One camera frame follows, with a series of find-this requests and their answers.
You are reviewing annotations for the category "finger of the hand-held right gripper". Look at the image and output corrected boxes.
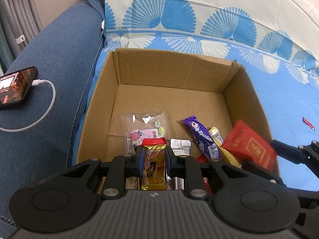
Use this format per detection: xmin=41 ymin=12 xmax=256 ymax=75
xmin=243 ymin=162 xmax=287 ymax=187
xmin=270 ymin=139 xmax=319 ymax=172

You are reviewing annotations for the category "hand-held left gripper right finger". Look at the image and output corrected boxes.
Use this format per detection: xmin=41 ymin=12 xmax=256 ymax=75
xmin=165 ymin=146 xmax=250 ymax=200

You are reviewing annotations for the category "red square snack packet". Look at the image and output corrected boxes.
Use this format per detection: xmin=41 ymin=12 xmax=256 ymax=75
xmin=221 ymin=119 xmax=278 ymax=171

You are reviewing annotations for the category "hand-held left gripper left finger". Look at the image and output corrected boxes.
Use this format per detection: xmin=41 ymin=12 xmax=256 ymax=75
xmin=62 ymin=146 xmax=145 ymax=200

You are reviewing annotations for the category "purple snack packet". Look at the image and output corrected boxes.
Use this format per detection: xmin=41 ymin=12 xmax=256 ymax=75
xmin=181 ymin=116 xmax=222 ymax=160

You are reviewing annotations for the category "brown cardboard box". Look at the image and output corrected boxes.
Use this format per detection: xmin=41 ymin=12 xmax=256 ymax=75
xmin=76 ymin=47 xmax=281 ymax=195

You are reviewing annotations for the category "yellow candy packet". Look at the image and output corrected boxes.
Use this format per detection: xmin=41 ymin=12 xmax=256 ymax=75
xmin=208 ymin=127 xmax=242 ymax=168

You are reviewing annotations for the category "silver snack packet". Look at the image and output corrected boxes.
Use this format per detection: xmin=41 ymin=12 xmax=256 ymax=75
xmin=170 ymin=138 xmax=192 ymax=191

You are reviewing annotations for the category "white charging cable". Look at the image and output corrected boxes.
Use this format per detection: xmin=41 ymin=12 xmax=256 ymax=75
xmin=0 ymin=79 xmax=56 ymax=132

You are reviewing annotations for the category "grey curtain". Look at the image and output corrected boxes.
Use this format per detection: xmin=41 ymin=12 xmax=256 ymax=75
xmin=0 ymin=0 xmax=85 ymax=72

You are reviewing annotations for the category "clear bag with strawberry card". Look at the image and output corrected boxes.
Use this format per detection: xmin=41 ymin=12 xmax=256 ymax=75
xmin=121 ymin=111 xmax=170 ymax=153

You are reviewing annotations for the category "small red sachet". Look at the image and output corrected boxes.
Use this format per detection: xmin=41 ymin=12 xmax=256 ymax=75
xmin=302 ymin=117 xmax=315 ymax=130

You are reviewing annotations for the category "red snack wrapper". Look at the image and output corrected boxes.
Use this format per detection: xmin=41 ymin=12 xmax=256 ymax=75
xmin=197 ymin=154 xmax=212 ymax=195

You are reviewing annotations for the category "blue fabric sofa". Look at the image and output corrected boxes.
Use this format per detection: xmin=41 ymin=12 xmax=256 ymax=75
xmin=0 ymin=0 xmax=107 ymax=229

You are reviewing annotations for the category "orange snack packet red-ended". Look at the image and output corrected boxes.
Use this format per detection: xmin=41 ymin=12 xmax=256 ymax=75
xmin=141 ymin=137 xmax=167 ymax=191

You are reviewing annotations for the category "black smartphone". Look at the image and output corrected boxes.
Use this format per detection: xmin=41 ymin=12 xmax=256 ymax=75
xmin=0 ymin=66 xmax=38 ymax=111

